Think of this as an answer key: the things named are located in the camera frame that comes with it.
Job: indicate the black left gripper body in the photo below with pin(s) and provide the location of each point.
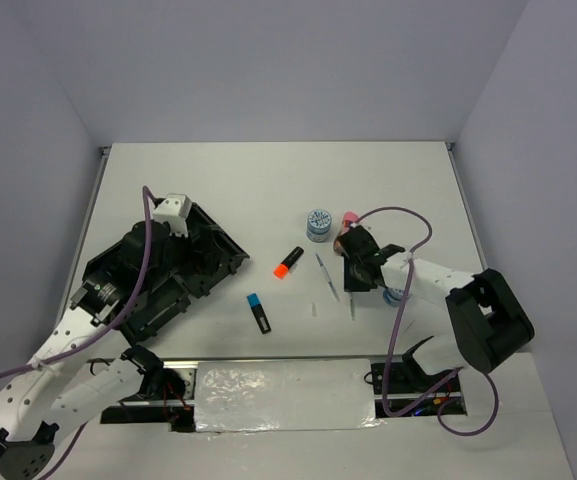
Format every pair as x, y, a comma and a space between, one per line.
183, 260

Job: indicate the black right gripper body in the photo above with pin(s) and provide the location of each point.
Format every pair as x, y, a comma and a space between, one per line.
353, 281

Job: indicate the blue clear slim highlighter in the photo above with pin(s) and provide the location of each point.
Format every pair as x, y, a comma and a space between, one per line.
327, 277

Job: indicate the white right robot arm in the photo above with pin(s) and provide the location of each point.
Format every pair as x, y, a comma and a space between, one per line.
487, 323

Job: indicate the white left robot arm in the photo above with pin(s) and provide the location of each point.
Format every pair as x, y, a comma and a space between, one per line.
96, 355

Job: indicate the black four-compartment organizer tray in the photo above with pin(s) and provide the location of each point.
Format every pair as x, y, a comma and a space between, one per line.
110, 277

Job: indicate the pink lid clear jar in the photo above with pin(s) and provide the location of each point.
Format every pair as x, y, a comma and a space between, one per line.
348, 220

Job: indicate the blue white round tub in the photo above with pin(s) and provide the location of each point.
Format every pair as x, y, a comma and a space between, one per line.
318, 226

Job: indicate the blue cap black highlighter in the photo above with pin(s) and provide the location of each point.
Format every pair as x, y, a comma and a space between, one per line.
259, 313

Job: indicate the orange cap black highlighter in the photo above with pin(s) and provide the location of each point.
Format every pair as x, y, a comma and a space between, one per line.
288, 262

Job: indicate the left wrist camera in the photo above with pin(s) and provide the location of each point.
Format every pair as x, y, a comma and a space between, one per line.
174, 210

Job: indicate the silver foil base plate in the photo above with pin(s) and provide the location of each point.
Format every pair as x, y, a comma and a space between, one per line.
291, 395

